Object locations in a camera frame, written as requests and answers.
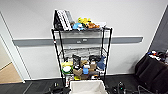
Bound grey book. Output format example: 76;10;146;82
65;9;76;26

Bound pale basket with dark spots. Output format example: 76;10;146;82
68;79;108;94

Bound green and white bowl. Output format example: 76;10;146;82
61;64;74;75

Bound white wall socket plate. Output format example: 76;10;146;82
82;38;89;43

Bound white book with dark print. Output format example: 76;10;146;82
56;9;73;32

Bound colourful picture box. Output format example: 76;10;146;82
65;75;75;87

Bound white door frame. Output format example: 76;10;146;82
0;13;26;83

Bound black chair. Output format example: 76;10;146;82
134;49;168;94

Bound blue plush toy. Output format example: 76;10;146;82
71;22;84;32

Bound small brown box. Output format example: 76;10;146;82
89;63;98;72

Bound black flat box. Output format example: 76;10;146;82
53;9;66;32

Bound white flat box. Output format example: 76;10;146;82
94;21;108;28

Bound long grey wall band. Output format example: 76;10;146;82
12;35;144;47

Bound tan crumpled bag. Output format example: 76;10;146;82
80;59;89;67

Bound black pouch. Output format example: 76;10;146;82
88;54;100;63

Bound blue cup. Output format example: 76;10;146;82
82;64;90;75

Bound white door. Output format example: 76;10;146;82
0;34;11;71

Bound yellow soft toy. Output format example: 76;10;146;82
62;60;74;67

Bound blue shark plush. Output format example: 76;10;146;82
96;54;107;72

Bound brown cardboard box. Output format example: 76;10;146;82
73;67;84;77

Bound black wire shelf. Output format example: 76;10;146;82
50;26;114;94

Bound yellow packet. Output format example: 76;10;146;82
73;75;81;81

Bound yellow plush toy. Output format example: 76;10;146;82
77;17;93;27

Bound black bag with white print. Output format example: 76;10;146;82
72;54;82;70

